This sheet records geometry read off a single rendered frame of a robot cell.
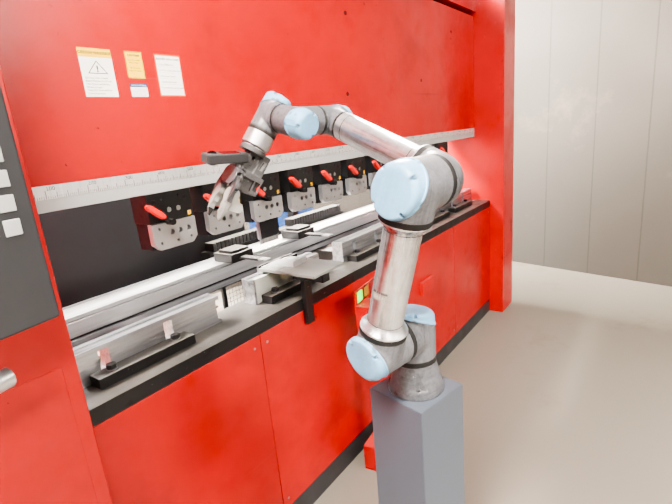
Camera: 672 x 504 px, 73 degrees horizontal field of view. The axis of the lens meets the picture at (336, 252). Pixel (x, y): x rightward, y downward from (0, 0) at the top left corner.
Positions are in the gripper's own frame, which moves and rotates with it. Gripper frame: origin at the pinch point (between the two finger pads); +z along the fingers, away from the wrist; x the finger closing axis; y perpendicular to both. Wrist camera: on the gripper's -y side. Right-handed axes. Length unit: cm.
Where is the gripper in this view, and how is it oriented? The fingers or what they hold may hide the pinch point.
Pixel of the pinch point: (213, 212)
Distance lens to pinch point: 124.5
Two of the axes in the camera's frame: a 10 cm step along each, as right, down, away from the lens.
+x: -6.0, -3.0, 7.4
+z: -4.5, 8.9, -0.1
